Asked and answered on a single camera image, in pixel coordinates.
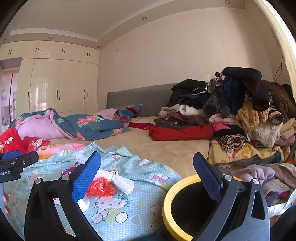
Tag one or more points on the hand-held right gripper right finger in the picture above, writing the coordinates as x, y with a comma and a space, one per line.
208, 176

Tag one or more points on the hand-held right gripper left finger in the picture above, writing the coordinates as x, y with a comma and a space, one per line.
86, 176

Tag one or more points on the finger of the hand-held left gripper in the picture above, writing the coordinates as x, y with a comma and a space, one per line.
10, 154

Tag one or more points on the red plastic wrapper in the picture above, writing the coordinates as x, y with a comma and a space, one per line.
101, 187

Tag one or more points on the purple wrapper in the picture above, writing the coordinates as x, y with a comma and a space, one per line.
66, 172

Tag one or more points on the white pleated paper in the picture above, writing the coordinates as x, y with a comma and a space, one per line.
122, 184

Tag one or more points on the white red print packet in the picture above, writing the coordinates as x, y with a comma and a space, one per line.
56, 200

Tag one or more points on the yellow rim black trash bin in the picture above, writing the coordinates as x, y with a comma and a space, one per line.
167, 208

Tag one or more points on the person's left hand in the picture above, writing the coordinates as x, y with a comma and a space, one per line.
5, 198

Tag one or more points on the red cartoon blanket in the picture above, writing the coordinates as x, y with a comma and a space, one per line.
11, 141

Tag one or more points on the yellow cartoon blanket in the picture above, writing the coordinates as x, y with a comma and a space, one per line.
245, 150

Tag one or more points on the red folded garment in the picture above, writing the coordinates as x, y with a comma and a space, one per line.
182, 134

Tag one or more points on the teal floral quilt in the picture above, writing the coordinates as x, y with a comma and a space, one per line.
92, 125

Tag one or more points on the lavender sweater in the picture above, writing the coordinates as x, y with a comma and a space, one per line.
261, 172

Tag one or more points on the light blue cartoon blanket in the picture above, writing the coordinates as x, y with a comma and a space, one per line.
129, 208

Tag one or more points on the beige bed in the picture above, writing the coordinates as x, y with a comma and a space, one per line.
161, 148

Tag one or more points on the dark red cloth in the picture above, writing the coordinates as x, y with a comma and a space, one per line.
141, 125

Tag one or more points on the striped pillow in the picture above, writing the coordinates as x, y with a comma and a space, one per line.
130, 109

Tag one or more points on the white puffer jacket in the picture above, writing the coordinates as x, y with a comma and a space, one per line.
282, 206

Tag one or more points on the pile of clothes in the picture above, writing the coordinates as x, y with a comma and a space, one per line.
231, 92

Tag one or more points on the cream wardrobe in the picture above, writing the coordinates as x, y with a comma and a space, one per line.
57, 81

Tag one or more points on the grey headboard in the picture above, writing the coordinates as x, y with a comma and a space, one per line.
143, 99

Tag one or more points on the pink cartoon wall poster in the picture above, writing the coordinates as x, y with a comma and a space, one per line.
7, 97

